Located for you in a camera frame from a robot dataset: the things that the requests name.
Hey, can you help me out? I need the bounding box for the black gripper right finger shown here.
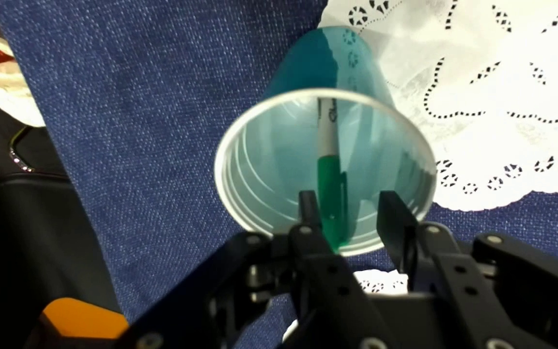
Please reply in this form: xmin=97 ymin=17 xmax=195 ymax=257
xmin=374 ymin=188 xmax=558 ymax=349

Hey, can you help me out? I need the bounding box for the white paper doily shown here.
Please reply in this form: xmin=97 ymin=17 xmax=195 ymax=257
xmin=315 ymin=0 xmax=558 ymax=215

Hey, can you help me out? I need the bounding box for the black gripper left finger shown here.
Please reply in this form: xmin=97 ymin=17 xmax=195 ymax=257
xmin=122 ymin=188 xmax=393 ymax=349

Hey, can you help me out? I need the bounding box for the green marker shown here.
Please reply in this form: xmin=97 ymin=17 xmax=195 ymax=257
xmin=314 ymin=95 xmax=352 ymax=256

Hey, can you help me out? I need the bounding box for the light blue plastic cup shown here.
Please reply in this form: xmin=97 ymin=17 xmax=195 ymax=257
xmin=211 ymin=25 xmax=439 ymax=257

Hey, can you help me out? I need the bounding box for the blue denim tablecloth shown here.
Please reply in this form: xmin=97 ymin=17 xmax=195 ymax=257
xmin=0 ymin=0 xmax=558 ymax=349

